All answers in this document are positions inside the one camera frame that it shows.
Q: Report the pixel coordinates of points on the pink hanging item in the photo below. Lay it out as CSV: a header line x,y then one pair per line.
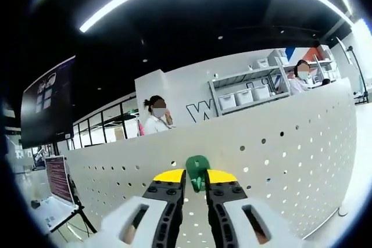
x,y
141,129

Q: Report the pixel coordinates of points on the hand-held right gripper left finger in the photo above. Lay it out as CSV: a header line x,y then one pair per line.
x,y
128,216

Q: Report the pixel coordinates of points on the black laptop stand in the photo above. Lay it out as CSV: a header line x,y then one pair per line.
x,y
84,219

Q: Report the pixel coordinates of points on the black tripod stand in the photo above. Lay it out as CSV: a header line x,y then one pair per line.
x,y
360,76

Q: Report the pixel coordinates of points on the large black wall monitor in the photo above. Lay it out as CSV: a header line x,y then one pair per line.
x,y
49,105

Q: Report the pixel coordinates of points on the green hook assembly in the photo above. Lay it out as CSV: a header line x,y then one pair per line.
x,y
195,172

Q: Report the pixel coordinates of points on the white laptop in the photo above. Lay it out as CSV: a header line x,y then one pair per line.
x,y
59,181

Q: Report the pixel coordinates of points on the white perforated mounting plate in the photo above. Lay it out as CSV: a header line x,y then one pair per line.
x,y
290,158

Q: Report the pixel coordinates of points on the white storage bin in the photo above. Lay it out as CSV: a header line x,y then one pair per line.
x,y
244,97
227,101
261,92

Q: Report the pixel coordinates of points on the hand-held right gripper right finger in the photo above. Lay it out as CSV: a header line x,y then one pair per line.
x,y
273,222

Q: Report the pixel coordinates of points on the metal shelf rack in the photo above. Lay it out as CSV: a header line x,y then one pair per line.
x,y
247,81

